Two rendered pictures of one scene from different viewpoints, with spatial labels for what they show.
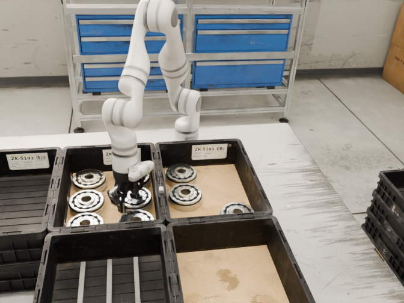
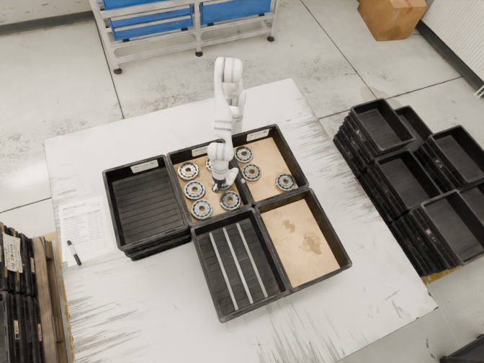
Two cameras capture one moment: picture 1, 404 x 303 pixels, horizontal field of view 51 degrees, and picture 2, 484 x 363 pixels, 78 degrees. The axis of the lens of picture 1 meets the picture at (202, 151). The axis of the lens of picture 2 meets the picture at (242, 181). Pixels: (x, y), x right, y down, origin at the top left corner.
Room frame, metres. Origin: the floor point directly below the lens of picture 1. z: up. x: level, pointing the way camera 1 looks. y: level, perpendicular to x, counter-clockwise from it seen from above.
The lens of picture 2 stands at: (0.33, 0.32, 2.18)
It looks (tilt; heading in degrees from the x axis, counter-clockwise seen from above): 62 degrees down; 342
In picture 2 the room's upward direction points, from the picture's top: 9 degrees clockwise
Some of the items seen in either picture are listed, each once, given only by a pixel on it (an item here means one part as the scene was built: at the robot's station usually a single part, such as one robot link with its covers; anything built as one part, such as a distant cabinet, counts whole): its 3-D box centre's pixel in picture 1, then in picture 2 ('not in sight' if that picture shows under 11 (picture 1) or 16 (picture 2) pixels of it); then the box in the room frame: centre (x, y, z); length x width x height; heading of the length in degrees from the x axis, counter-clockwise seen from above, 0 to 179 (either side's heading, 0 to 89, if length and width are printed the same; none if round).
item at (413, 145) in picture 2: not in sight; (402, 135); (1.53, -1.40, 0.26); 0.40 x 0.30 x 0.23; 12
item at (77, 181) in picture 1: (89, 178); (188, 170); (1.09, 0.36, 0.86); 0.10 x 0.10 x 0.01
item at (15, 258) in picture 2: not in sight; (12, 252); (0.95, 1.39, 0.41); 0.31 x 0.02 x 0.16; 12
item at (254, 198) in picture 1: (207, 190); (263, 167); (1.05, -0.02, 0.87); 0.40 x 0.30 x 0.11; 11
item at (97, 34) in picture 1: (132, 55); (149, 3); (2.87, 0.53, 0.60); 0.72 x 0.03 x 0.56; 102
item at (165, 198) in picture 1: (208, 177); (265, 162); (1.05, -0.02, 0.92); 0.40 x 0.30 x 0.02; 11
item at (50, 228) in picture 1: (108, 183); (207, 179); (0.99, 0.27, 0.92); 0.40 x 0.30 x 0.02; 11
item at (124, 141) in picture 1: (119, 125); (218, 157); (0.98, 0.22, 1.12); 0.09 x 0.07 x 0.15; 76
